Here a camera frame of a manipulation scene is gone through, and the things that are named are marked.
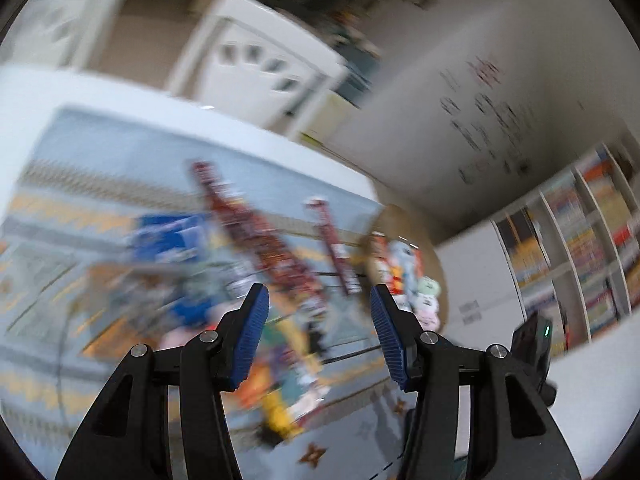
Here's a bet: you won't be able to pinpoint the white desktop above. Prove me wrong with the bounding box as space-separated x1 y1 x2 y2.
0 67 416 480

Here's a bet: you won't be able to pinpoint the long red snack strip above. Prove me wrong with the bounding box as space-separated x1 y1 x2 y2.
192 160 326 311

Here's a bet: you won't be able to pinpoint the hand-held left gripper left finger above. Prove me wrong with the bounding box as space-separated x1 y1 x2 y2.
55 284 271 480

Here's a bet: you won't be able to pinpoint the pink sock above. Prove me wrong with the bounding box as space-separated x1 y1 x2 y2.
414 300 442 332

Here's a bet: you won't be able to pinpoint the shelved books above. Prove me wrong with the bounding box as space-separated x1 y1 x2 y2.
505 150 640 341

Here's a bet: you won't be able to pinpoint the short red snack strip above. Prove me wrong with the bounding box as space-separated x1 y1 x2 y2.
304 197 362 297

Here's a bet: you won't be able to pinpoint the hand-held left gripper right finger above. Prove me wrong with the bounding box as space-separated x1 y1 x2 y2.
371 284 581 480

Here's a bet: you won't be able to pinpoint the grey blue bed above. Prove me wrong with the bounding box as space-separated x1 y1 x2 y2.
339 35 382 107

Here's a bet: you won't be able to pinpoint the blue packet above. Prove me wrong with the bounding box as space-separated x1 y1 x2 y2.
132 212 213 263

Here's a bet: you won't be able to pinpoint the orange snack stick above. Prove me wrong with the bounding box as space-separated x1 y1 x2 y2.
371 231 390 282

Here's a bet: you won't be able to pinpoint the pale yellow box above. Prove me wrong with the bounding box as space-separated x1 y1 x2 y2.
301 93 352 149

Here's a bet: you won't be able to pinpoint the round wooden tray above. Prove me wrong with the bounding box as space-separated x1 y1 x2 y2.
357 204 451 346

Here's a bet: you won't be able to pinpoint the green sock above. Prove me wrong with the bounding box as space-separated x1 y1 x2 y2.
416 276 444 302

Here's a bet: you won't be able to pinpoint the white bookcase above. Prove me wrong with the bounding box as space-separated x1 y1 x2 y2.
435 135 640 356

